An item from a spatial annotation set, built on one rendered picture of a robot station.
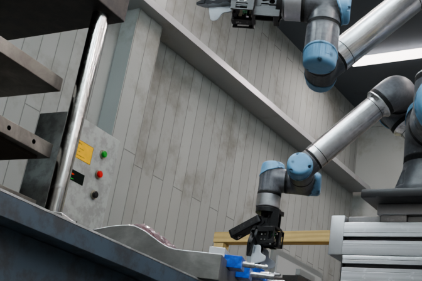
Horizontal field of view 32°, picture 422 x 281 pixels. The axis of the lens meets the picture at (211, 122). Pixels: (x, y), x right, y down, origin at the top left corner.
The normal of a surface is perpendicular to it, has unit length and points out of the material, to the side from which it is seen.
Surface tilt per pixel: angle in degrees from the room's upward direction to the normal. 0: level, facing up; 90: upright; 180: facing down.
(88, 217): 90
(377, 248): 90
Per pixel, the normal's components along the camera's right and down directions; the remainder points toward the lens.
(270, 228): -0.48, -0.40
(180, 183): 0.83, -0.08
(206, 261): -0.21, -0.39
